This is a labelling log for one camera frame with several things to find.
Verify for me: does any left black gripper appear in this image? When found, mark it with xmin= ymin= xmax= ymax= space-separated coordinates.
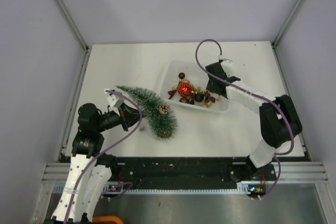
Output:
xmin=95 ymin=102 xmax=147 ymax=132

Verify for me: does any large brown matte bauble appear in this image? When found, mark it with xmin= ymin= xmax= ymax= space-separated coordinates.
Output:
xmin=194 ymin=93 xmax=204 ymax=102

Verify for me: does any white plastic basket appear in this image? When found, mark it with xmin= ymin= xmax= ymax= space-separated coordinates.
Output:
xmin=155 ymin=60 xmax=230 ymax=113

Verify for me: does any red glitter bauble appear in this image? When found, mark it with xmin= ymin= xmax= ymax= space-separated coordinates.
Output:
xmin=177 ymin=82 xmax=193 ymax=97

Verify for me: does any brown pine cone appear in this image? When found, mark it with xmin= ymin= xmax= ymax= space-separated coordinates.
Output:
xmin=159 ymin=104 xmax=170 ymax=114

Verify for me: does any small green christmas tree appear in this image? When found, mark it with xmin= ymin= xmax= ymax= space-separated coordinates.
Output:
xmin=117 ymin=86 xmax=178 ymax=139

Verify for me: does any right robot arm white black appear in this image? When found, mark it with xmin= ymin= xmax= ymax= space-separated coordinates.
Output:
xmin=204 ymin=61 xmax=302 ymax=180

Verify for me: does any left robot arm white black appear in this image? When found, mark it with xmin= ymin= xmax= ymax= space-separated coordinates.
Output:
xmin=44 ymin=98 xmax=143 ymax=223

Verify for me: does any dark brown small bauble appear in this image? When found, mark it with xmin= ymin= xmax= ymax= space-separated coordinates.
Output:
xmin=178 ymin=72 xmax=185 ymax=79

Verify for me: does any orange plastic crate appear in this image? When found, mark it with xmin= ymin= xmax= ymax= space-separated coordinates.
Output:
xmin=92 ymin=216 xmax=124 ymax=224

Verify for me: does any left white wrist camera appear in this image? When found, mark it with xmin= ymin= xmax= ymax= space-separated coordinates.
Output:
xmin=104 ymin=89 xmax=124 ymax=115

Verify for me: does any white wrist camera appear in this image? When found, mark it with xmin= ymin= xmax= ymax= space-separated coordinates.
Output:
xmin=218 ymin=55 xmax=234 ymax=77
xmin=104 ymin=89 xmax=124 ymax=115

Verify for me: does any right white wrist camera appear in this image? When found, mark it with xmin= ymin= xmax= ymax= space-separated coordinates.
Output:
xmin=218 ymin=55 xmax=234 ymax=77

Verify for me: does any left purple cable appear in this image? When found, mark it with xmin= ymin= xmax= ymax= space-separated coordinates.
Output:
xmin=65 ymin=90 xmax=144 ymax=224

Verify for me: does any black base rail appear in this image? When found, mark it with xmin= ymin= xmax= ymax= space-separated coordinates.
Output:
xmin=111 ymin=157 xmax=276 ymax=189

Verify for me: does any grey cable duct strip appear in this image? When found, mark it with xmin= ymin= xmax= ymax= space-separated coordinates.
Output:
xmin=52 ymin=183 xmax=266 ymax=197

